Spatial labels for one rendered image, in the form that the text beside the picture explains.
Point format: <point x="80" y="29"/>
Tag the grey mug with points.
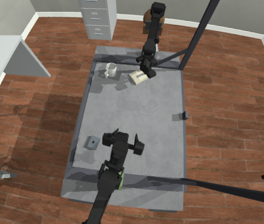
<point x="110" y="67"/>

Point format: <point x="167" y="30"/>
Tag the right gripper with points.
<point x="151" y="73"/>

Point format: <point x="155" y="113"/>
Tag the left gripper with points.
<point x="137" y="147"/>

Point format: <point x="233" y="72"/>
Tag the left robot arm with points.
<point x="108" y="178"/>

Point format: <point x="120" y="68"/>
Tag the cream open tray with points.
<point x="139" y="79"/>

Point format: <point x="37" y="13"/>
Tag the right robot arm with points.
<point x="158" y="10"/>

